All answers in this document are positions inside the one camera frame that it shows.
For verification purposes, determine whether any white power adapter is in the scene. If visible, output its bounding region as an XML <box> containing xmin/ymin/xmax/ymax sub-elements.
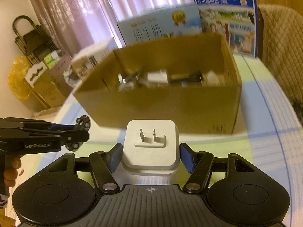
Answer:
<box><xmin>122</xmin><ymin>119</ymin><xmax>180</xmax><ymax>176</ymax></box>

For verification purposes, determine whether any silver foil pouch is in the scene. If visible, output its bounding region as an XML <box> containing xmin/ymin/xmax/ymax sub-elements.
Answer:
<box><xmin>117</xmin><ymin>72</ymin><xmax>141</xmax><ymax>91</ymax></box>

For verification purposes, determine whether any black rectangular product box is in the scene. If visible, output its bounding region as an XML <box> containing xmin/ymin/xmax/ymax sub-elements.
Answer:
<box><xmin>169</xmin><ymin>72</ymin><xmax>203</xmax><ymax>86</ymax></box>

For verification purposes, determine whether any cotton swabs bag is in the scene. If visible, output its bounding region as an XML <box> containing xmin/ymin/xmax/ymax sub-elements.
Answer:
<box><xmin>202</xmin><ymin>71</ymin><xmax>225</xmax><ymax>86</ymax></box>

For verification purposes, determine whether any black toy car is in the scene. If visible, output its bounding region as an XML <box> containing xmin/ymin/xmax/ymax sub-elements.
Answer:
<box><xmin>65</xmin><ymin>115</ymin><xmax>91</xmax><ymax>152</ymax></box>

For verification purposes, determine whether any white pads clear pack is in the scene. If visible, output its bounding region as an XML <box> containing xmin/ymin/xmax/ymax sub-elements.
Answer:
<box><xmin>147</xmin><ymin>70</ymin><xmax>169</xmax><ymax>84</ymax></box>

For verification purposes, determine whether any person left hand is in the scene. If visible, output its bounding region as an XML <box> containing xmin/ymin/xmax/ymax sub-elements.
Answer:
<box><xmin>4</xmin><ymin>155</ymin><xmax>24</xmax><ymax>187</ymax></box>

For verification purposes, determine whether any brown paper bag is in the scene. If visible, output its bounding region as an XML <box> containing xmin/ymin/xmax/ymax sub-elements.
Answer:
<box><xmin>24</xmin><ymin>61</ymin><xmax>66</xmax><ymax>108</ymax></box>

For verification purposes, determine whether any yellow plastic bag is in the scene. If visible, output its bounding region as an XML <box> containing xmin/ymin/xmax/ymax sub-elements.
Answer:
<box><xmin>8</xmin><ymin>56</ymin><xmax>31</xmax><ymax>101</ymax></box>

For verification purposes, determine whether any white beige appliance box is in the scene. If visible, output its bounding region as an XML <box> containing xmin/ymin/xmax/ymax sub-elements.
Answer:
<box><xmin>71</xmin><ymin>38</ymin><xmax>118</xmax><ymax>80</ymax></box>

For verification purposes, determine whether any brown cardboard box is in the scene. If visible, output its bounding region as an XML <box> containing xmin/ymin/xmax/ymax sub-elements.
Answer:
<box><xmin>74</xmin><ymin>33</ymin><xmax>242</xmax><ymax>134</ymax></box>

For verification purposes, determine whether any green tissue stack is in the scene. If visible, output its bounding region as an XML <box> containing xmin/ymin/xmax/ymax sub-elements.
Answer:
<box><xmin>43</xmin><ymin>50</ymin><xmax>63</xmax><ymax>70</ymax></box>

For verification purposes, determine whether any black folding cart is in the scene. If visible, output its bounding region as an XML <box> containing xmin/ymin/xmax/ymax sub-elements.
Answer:
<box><xmin>12</xmin><ymin>15</ymin><xmax>59</xmax><ymax>65</ymax></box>

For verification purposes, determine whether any pink curtain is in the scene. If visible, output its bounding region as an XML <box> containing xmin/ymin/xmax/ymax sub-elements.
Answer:
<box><xmin>30</xmin><ymin>0</ymin><xmax>191</xmax><ymax>55</ymax></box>

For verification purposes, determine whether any light blue milk carton box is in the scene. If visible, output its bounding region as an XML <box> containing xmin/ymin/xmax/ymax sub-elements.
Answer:
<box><xmin>118</xmin><ymin>4</ymin><xmax>202</xmax><ymax>46</ymax></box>

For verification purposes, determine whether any dark blue milk carton box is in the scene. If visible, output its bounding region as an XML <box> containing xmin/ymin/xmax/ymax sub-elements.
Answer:
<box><xmin>193</xmin><ymin>0</ymin><xmax>258</xmax><ymax>58</ymax></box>

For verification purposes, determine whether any quilted beige chair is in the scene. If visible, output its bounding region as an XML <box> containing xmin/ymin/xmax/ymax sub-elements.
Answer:
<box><xmin>256</xmin><ymin>3</ymin><xmax>303</xmax><ymax>109</ymax></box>

